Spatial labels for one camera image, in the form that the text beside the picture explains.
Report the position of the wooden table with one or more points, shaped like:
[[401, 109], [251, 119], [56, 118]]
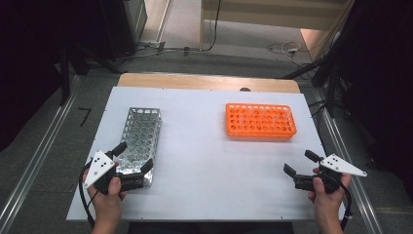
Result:
[[207, 82]]

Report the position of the dark cabinet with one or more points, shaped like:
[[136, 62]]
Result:
[[123, 26]]

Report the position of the black metal stand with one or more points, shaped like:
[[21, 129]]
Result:
[[329, 84], [65, 74]]

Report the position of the black tape mark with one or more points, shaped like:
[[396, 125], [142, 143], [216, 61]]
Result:
[[85, 115]]

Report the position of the metal test tube rack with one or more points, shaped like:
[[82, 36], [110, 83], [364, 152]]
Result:
[[141, 136]]

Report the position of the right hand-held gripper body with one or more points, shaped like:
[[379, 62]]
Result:
[[337, 165]]

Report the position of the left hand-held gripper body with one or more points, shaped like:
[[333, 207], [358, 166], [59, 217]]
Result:
[[97, 167]]

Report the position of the aluminium floor rail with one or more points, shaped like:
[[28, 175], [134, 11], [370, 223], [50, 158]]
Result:
[[39, 152], [350, 149]]

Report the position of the orange test tube rack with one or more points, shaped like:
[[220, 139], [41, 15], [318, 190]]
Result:
[[259, 128]]

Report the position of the clear glass test tube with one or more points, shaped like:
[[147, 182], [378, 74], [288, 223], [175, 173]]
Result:
[[288, 113], [242, 113]]

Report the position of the light wooden furniture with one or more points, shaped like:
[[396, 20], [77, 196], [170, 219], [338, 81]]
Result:
[[276, 14]]

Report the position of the person's right hand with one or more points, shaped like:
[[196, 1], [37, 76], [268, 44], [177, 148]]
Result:
[[328, 201]]

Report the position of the person's left hand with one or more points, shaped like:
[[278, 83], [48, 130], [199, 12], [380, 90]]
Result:
[[107, 203]]

